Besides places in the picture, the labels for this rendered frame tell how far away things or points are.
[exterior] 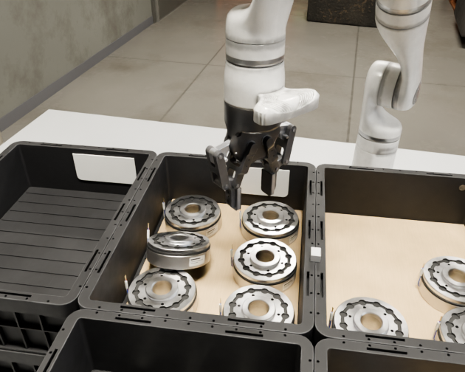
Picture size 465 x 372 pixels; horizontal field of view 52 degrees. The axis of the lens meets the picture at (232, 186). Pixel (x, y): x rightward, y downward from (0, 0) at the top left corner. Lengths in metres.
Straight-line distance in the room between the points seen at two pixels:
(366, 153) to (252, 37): 0.61
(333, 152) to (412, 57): 0.53
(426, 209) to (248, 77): 0.51
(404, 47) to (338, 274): 0.42
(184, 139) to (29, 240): 0.67
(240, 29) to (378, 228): 0.51
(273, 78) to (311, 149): 0.87
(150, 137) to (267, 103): 0.97
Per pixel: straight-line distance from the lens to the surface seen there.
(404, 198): 0.95
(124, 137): 1.51
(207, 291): 0.78
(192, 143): 1.45
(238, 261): 0.79
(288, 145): 0.68
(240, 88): 0.57
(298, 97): 0.57
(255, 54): 0.56
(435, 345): 0.63
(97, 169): 1.00
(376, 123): 1.08
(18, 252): 0.93
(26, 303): 0.68
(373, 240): 0.90
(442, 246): 0.93
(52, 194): 1.05
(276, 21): 0.56
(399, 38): 0.93
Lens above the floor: 1.39
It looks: 34 degrees down
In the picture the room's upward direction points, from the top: straight up
